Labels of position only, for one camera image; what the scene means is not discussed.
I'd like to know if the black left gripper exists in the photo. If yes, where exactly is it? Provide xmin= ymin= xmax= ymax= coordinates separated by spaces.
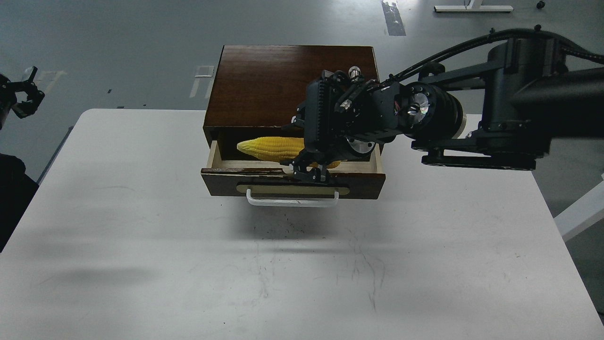
xmin=0 ymin=66 xmax=45 ymax=130

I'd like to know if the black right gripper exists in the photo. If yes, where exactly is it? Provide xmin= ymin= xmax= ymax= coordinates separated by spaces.
xmin=280 ymin=70 xmax=402 ymax=184

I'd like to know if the yellow corn cob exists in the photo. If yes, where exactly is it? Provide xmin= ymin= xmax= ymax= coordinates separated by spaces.
xmin=236 ymin=136 xmax=341 ymax=170

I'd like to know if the wooden drawer with white handle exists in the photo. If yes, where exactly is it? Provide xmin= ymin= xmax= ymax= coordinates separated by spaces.
xmin=201 ymin=141 xmax=386 ymax=207

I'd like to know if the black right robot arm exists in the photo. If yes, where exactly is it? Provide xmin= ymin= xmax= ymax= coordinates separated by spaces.
xmin=280 ymin=26 xmax=604 ymax=185

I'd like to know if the dark wooden cabinet box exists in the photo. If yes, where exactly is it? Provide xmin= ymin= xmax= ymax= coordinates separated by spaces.
xmin=203 ymin=45 xmax=379 ymax=159

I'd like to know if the white table leg base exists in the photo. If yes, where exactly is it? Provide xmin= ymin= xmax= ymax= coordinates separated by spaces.
xmin=433 ymin=0 xmax=514 ymax=13

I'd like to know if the white side table frame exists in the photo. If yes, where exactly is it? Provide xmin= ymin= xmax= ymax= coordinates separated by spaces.
xmin=554 ymin=182 xmax=604 ymax=242

